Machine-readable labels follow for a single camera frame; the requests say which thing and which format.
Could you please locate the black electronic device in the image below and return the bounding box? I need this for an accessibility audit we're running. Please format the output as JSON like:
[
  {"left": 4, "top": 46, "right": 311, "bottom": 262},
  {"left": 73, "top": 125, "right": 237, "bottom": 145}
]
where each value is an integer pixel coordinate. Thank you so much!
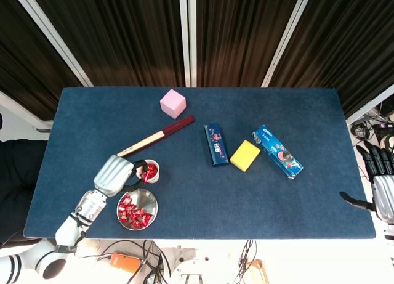
[{"left": 373, "top": 121, "right": 394, "bottom": 134}]

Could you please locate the metal bowl of red candies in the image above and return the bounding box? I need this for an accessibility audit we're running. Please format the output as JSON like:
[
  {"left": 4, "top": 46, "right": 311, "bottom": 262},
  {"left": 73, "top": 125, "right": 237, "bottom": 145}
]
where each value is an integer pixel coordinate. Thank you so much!
[{"left": 116, "top": 187, "right": 159, "bottom": 232}]

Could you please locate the dark brown curtain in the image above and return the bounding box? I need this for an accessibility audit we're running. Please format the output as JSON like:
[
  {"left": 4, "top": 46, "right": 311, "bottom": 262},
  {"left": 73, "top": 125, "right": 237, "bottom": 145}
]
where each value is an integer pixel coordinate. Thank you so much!
[
  {"left": 270, "top": 0, "right": 394, "bottom": 119},
  {"left": 26, "top": 0, "right": 186, "bottom": 87},
  {"left": 0, "top": 0, "right": 83, "bottom": 121},
  {"left": 196, "top": 0, "right": 305, "bottom": 87}
]

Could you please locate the black fabric seat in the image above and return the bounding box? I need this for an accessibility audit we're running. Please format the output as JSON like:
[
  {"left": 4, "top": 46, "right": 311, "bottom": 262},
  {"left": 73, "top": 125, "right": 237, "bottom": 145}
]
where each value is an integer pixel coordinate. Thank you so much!
[{"left": 0, "top": 139, "right": 49, "bottom": 246}]

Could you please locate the dark blue printed box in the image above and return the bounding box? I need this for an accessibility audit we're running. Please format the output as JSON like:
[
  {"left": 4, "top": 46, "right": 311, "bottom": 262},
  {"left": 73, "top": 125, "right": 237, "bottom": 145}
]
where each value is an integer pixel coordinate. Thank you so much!
[{"left": 203, "top": 122, "right": 230, "bottom": 168}]

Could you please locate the white paper cup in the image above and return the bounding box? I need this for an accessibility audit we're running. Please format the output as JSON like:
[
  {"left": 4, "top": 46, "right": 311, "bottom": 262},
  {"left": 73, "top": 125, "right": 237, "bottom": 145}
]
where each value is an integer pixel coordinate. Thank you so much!
[{"left": 140, "top": 159, "right": 161, "bottom": 185}]

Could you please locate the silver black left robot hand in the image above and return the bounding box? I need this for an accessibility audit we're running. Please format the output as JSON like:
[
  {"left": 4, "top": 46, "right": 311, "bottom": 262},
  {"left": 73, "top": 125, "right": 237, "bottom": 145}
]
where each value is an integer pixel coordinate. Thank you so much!
[{"left": 93, "top": 154, "right": 148, "bottom": 197}]

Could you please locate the yellow sponge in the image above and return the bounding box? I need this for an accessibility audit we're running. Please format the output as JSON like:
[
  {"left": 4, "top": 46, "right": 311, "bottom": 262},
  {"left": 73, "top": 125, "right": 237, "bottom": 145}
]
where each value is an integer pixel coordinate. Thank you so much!
[{"left": 229, "top": 139, "right": 262, "bottom": 173}]

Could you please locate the white frame post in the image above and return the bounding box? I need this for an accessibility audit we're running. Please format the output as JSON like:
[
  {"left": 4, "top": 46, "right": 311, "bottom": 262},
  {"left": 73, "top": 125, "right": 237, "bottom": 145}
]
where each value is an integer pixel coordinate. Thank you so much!
[
  {"left": 345, "top": 84, "right": 394, "bottom": 125},
  {"left": 260, "top": 0, "right": 315, "bottom": 88},
  {"left": 178, "top": 0, "right": 191, "bottom": 87},
  {"left": 187, "top": 0, "right": 198, "bottom": 87},
  {"left": 0, "top": 91, "right": 54, "bottom": 131},
  {"left": 9, "top": 0, "right": 94, "bottom": 87}
]

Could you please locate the pink cube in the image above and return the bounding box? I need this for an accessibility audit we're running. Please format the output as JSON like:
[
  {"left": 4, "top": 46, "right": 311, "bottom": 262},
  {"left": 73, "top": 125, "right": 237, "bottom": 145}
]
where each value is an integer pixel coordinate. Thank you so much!
[{"left": 159, "top": 88, "right": 187, "bottom": 120}]

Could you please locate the orange box device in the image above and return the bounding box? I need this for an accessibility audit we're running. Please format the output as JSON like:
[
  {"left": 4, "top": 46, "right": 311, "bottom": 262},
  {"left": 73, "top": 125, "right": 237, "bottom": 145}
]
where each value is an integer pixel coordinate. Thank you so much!
[{"left": 110, "top": 251, "right": 143, "bottom": 274}]

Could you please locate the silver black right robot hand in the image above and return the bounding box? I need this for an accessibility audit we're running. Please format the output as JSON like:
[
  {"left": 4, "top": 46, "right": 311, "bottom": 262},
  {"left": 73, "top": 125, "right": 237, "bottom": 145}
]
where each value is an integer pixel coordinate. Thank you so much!
[{"left": 339, "top": 140, "right": 394, "bottom": 223}]

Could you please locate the orange handled tool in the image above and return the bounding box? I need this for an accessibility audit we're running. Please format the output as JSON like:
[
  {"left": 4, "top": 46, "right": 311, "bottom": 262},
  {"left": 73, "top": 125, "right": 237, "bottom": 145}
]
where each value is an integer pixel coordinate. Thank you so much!
[{"left": 247, "top": 259, "right": 271, "bottom": 284}]

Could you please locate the black cable tangle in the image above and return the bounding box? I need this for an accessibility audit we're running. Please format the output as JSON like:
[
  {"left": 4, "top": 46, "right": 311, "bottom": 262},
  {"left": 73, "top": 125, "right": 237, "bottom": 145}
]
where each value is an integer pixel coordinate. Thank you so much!
[{"left": 350, "top": 117, "right": 376, "bottom": 140}]

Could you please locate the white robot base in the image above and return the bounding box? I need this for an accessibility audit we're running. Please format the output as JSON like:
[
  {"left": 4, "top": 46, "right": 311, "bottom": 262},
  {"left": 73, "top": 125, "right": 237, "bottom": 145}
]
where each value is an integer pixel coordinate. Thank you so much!
[{"left": 168, "top": 256, "right": 213, "bottom": 284}]

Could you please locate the blue Oreo cookie box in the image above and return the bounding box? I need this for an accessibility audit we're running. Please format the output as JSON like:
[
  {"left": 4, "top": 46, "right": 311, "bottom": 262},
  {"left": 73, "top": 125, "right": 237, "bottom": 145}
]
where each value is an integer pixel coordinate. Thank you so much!
[{"left": 251, "top": 124, "right": 305, "bottom": 181}]

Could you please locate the dark red folded fan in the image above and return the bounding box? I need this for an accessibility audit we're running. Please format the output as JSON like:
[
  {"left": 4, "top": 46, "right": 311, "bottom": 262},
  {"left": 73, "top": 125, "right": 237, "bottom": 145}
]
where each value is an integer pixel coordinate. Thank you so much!
[{"left": 116, "top": 115, "right": 196, "bottom": 158}]

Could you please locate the blue table cloth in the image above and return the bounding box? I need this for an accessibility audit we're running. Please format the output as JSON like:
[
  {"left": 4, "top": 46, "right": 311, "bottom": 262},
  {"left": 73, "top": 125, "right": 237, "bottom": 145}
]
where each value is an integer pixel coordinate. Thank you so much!
[{"left": 23, "top": 86, "right": 377, "bottom": 240}]

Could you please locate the black cable bundle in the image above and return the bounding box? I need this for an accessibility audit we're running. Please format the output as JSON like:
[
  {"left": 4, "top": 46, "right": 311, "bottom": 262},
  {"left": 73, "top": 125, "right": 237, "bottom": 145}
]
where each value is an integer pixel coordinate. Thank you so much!
[
  {"left": 236, "top": 239, "right": 259, "bottom": 284},
  {"left": 98, "top": 239, "right": 172, "bottom": 284}
]

